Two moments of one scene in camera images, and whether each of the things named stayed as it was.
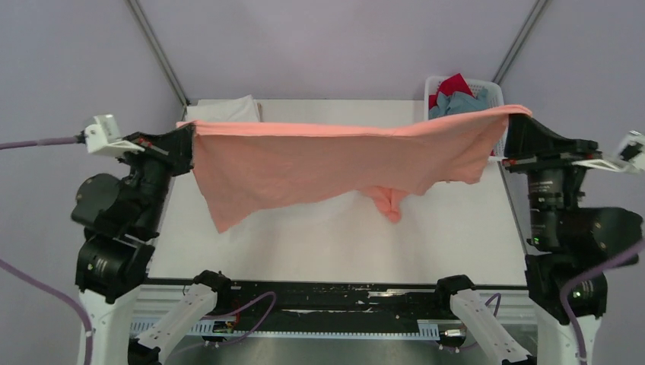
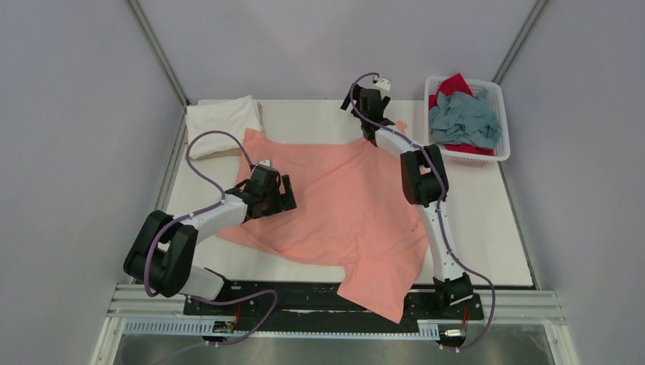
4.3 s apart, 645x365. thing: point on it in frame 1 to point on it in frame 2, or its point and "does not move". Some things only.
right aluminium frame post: x=537 y=9 does not move
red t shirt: x=449 y=85 does not move
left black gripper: x=176 y=147 to x=284 y=201
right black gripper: x=530 y=144 to x=357 y=95
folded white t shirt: x=233 y=109 does not move
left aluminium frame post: x=141 y=21 does not move
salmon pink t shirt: x=248 y=169 to x=352 y=208
